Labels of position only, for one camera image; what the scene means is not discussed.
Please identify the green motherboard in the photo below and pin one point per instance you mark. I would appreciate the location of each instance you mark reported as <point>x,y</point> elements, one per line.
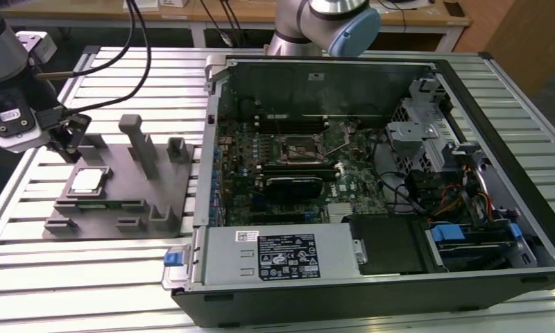
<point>360,166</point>

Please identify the long black RAM slot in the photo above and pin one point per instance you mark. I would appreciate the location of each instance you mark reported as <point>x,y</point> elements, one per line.
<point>296,173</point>
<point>296,166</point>

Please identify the blue plastic clip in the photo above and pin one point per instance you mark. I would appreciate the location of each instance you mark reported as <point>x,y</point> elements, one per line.
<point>514,231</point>

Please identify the silver power supply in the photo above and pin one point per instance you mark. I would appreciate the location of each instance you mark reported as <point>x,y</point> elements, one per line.
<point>226,249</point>

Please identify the blue disk carrier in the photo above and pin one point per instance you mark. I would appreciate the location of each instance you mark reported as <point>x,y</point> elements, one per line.
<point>445,233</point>

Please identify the wooden cabinet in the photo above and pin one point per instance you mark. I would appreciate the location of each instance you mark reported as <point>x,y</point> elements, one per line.
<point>527,41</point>

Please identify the wooden desk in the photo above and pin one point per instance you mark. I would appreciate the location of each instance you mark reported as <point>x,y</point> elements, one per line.
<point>73,14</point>

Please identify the small white box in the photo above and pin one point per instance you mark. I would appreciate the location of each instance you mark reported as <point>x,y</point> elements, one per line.
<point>173,2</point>

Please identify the black plastic shroud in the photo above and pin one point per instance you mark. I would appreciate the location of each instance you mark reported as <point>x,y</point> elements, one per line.
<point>388,243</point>

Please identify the green RAM stick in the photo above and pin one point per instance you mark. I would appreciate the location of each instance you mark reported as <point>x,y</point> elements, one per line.
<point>97,206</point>

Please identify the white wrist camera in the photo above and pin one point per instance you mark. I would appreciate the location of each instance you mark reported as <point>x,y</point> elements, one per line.
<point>18,142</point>

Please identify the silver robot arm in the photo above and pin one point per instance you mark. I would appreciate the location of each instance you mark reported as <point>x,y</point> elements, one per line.
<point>305,14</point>

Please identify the white case sticker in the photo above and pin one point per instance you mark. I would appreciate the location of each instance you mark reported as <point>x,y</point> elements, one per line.
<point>315,76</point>

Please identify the small silver heatsink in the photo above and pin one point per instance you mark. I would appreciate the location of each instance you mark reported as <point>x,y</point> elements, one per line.
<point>341,212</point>

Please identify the small black desk object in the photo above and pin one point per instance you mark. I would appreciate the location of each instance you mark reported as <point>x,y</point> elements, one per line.
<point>452,8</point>

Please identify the white paper sheet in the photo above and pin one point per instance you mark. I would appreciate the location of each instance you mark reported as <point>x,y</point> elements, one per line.
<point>148,4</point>

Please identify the black clipped RAM slot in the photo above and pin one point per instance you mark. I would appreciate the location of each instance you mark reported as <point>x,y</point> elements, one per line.
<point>291,130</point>
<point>291,122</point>

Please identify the CPU socket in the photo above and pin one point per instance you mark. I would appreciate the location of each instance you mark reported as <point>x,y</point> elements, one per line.
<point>300,147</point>

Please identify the grey parts rack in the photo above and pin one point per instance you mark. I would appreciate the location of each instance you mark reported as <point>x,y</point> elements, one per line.
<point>120,180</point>

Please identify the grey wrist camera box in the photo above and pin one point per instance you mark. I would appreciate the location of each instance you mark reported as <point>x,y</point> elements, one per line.
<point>38,45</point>

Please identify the black PC case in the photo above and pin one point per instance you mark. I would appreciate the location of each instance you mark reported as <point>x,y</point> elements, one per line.
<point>351,305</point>

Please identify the metal disk bay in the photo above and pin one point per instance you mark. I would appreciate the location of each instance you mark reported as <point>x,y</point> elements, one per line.
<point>527,258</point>

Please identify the blue case latch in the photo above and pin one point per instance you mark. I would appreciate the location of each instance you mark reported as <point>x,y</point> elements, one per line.
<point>173,259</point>

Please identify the metal drive cage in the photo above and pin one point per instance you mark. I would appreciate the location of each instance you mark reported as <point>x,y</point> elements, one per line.
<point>408,133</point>

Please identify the black graphics card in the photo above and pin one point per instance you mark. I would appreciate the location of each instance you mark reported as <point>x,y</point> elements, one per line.
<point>293,190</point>

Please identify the silver CPU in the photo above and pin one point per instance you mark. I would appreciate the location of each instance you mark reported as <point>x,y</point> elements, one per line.
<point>88,180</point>

